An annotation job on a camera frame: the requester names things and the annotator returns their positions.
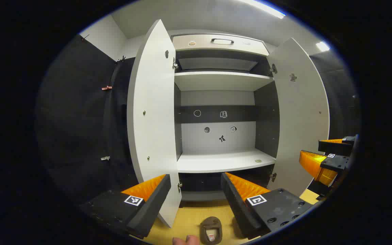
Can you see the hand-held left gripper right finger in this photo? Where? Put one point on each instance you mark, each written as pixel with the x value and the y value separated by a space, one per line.
pixel 235 204

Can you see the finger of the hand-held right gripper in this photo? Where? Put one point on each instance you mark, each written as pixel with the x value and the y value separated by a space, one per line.
pixel 335 148
pixel 333 163

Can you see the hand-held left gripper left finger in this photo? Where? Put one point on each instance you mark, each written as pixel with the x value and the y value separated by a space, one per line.
pixel 151 207

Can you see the brown shoe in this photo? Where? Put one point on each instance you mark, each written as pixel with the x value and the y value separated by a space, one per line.
pixel 211 226

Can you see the white shoe cabinet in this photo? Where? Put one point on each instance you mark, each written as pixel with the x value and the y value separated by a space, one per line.
pixel 216 163

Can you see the white shoe cabinet door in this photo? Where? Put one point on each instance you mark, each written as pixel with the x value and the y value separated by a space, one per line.
pixel 301 119
pixel 151 119

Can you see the white cabinet drawer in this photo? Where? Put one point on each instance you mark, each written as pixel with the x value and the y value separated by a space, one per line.
pixel 199 42

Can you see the black backdrop cloth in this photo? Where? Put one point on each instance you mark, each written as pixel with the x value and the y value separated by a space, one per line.
pixel 339 95
pixel 77 119

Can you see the metal clip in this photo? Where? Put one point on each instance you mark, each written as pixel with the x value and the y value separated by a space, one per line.
pixel 105 158

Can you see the small ceiling light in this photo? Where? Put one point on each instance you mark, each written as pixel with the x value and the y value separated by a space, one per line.
pixel 322 46

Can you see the red clip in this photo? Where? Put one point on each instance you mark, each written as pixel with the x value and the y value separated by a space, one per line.
pixel 106 87

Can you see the black clip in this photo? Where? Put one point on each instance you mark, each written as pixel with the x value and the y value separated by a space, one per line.
pixel 85 37
pixel 121 59

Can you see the long ceiling light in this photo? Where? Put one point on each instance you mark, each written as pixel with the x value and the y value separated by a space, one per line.
pixel 265 9

